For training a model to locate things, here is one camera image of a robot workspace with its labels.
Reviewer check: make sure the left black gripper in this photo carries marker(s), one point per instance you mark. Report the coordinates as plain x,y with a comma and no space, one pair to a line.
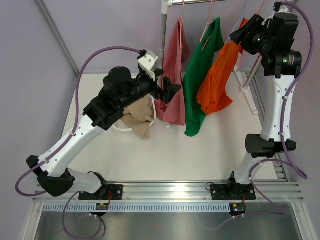
168,89

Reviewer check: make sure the white slotted cable duct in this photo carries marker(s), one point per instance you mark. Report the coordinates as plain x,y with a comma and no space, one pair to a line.
119,207

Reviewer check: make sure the green t shirt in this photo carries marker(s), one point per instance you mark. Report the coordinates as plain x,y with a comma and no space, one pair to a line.
195,75

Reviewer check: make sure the pink hanger of beige shirt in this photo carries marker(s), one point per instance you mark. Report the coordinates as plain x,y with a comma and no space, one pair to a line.
258,10

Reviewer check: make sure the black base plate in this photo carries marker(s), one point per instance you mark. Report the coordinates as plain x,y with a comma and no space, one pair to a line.
221,192
113,192

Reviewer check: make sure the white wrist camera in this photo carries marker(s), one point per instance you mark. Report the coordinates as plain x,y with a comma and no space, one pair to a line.
277,8
148,62

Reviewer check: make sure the beige t shirt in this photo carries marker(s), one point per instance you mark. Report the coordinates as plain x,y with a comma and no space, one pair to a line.
139,115

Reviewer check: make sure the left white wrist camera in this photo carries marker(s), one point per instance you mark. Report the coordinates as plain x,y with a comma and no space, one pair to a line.
148,62

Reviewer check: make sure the orange t shirt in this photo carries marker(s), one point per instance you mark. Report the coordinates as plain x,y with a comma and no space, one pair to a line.
212,95

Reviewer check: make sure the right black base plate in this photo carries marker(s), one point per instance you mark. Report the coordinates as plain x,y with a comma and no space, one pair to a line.
221,192

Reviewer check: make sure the pink hanger of green shirt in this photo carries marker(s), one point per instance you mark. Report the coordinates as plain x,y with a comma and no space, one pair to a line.
203,38

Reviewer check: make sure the metal clothes rack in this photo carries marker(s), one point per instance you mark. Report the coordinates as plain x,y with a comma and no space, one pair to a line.
165,5

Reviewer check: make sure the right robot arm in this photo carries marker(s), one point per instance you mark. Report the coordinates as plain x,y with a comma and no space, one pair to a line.
272,38

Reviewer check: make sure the white perforated plastic basket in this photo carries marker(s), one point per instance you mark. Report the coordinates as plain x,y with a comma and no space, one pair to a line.
120,126

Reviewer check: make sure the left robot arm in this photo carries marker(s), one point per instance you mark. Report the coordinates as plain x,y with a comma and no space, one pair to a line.
119,91

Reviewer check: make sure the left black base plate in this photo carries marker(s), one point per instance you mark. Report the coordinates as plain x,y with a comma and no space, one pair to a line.
113,192

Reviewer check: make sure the light blue hanger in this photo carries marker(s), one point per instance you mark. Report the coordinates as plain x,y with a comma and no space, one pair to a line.
242,16

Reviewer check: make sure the pink t shirt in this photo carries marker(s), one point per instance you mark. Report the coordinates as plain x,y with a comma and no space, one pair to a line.
174,112

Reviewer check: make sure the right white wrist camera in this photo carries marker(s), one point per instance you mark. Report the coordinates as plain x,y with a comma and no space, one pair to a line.
277,8

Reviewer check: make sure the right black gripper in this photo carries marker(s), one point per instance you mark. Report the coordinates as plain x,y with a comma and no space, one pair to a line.
253,25

